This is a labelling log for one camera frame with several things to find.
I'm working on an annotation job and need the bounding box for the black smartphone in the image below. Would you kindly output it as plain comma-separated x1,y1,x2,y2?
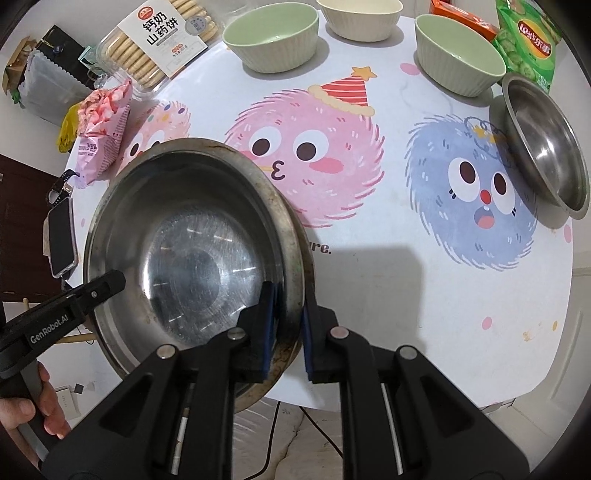
46,198,78,278

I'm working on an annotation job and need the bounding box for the cardboard box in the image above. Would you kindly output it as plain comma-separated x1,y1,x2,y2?
4,39,38,95

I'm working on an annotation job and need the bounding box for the printed monster tablecloth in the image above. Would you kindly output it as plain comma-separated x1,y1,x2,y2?
65,14,575,411

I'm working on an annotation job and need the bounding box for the clear biscuit pack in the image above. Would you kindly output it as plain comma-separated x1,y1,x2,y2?
95,0,222,95

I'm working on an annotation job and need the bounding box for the person's left hand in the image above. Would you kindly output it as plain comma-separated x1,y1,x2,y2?
0,362,72,446

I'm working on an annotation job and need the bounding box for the cream ribbed bowl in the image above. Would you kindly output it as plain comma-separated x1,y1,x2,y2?
316,0,403,43

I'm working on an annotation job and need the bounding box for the green chips bag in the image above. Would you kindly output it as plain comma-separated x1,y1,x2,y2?
492,0,566,93

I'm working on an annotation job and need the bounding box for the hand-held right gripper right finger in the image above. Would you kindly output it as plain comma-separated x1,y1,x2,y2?
302,295,532,480

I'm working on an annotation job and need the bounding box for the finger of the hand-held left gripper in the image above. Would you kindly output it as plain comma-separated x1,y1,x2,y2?
65,270,129,319

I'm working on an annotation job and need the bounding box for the large stainless steel bowl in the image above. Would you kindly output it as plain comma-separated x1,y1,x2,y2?
83,138,317,414

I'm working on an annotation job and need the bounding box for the green ribbed bowl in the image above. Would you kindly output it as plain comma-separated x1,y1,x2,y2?
414,14,508,97
222,6,320,73

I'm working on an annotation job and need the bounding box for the yellow plastic bag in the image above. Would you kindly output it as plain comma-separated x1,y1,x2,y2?
56,104,81,154

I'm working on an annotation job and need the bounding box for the black cable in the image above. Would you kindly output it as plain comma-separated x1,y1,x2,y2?
249,401,333,480

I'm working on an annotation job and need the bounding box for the dark brown cabinet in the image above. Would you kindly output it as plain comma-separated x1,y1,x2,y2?
0,154,65,296

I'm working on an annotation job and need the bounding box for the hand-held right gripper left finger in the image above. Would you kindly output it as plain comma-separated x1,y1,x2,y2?
44,281,296,480

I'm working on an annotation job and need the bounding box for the pink snack bag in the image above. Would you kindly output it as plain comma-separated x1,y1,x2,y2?
74,79,134,190

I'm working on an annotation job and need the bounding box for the small white box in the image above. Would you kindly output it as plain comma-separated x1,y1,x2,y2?
55,385,79,421

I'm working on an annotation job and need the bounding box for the small stainless steel bowl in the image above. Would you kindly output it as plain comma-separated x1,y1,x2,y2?
501,73,591,221

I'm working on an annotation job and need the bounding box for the black strap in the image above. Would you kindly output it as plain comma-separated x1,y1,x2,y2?
51,170,77,204

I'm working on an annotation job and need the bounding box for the orange cookie box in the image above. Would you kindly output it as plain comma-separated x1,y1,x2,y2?
429,0,502,40

